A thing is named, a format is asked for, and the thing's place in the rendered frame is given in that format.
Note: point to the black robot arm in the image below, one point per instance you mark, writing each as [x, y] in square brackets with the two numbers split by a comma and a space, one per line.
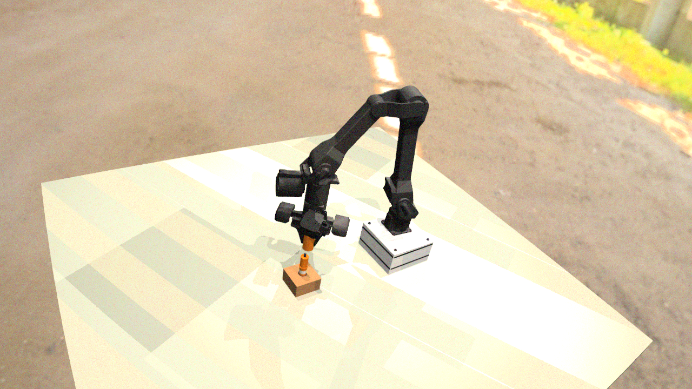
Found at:
[407, 104]

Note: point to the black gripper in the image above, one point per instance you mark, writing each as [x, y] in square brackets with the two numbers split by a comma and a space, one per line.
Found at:
[286, 210]

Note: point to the tan square block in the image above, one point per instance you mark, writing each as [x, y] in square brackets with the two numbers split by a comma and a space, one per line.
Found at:
[300, 285]

